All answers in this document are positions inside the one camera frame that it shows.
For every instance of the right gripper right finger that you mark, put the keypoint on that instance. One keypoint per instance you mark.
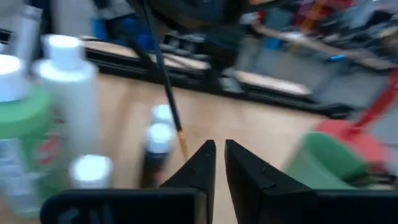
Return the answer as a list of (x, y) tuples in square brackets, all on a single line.
[(248, 186)]

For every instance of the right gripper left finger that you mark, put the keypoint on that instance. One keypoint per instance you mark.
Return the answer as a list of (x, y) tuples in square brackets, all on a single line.
[(202, 168)]

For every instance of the black paint bottle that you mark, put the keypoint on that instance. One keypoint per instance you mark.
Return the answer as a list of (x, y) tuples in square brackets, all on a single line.
[(157, 149)]

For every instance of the green plastic cup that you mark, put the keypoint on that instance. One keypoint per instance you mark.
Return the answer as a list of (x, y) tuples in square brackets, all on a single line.
[(323, 161)]

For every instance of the black paintbrush orange ferrule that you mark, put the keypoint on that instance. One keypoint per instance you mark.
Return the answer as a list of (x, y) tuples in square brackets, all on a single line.
[(169, 93)]

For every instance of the brown paint bottle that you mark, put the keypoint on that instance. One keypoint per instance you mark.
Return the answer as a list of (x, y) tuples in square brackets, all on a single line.
[(90, 169)]

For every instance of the large white paint bottle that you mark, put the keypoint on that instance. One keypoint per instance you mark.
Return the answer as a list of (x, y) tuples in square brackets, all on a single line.
[(71, 93)]

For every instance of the large green paint bottle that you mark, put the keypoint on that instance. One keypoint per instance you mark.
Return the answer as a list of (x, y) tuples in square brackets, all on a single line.
[(21, 124)]

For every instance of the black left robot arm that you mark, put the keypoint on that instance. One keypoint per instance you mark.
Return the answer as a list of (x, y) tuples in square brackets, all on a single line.
[(222, 43)]

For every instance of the red desk lamp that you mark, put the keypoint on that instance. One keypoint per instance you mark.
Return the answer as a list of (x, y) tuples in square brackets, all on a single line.
[(357, 140)]

